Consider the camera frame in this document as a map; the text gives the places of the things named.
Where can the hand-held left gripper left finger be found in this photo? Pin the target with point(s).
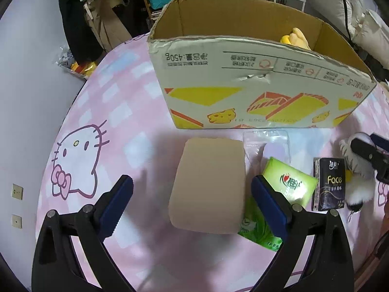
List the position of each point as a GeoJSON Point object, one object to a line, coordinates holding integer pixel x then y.
{"type": "Point", "coordinates": [117, 206]}

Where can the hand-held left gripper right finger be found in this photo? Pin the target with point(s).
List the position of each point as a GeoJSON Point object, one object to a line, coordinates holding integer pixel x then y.
{"type": "Point", "coordinates": [270, 206]}

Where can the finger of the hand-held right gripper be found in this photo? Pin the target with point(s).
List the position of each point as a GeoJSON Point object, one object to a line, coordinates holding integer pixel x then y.
{"type": "Point", "coordinates": [369, 155]}
{"type": "Point", "coordinates": [381, 142]}

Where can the green leaf-print tissue packet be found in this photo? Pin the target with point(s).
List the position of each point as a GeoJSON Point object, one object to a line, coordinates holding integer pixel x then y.
{"type": "Point", "coordinates": [258, 231]}

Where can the light green tissue packet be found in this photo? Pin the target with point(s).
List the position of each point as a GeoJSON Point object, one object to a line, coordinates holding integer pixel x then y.
{"type": "Point", "coordinates": [288, 182]}

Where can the white and black plush toy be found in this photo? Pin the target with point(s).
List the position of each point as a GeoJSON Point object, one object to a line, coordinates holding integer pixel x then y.
{"type": "Point", "coordinates": [361, 188]}

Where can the black tissue packet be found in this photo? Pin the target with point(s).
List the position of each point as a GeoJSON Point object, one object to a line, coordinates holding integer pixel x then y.
{"type": "Point", "coordinates": [329, 185]}

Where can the clear plastic bag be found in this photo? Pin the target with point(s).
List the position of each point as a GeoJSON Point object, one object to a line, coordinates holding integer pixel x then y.
{"type": "Point", "coordinates": [258, 141]}

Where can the beige tissue pack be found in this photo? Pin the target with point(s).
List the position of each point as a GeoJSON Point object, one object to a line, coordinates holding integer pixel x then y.
{"type": "Point", "coordinates": [206, 185]}

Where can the printed cardboard box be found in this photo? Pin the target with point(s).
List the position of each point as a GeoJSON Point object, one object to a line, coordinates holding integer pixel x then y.
{"type": "Point", "coordinates": [212, 67]}

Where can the pink cat-print bedsheet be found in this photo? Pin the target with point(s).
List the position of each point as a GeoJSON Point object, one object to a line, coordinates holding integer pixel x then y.
{"type": "Point", "coordinates": [121, 121]}

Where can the yellow plush toy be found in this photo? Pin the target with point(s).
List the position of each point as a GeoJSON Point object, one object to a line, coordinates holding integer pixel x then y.
{"type": "Point", "coordinates": [296, 38]}

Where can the pile of snack bags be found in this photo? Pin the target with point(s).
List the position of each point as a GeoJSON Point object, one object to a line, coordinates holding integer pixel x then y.
{"type": "Point", "coordinates": [77, 65]}

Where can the cream padded chair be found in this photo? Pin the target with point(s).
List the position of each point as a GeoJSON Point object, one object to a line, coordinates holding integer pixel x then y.
{"type": "Point", "coordinates": [331, 3]}

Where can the black coat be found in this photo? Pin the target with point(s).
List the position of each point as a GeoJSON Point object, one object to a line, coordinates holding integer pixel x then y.
{"type": "Point", "coordinates": [77, 27]}

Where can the wooden shelf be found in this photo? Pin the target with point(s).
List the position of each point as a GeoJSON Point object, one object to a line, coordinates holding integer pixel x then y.
{"type": "Point", "coordinates": [146, 3]}

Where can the white wall socket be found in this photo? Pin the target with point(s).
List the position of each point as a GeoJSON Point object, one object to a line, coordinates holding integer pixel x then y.
{"type": "Point", "coordinates": [16, 221]}
{"type": "Point", "coordinates": [17, 191]}

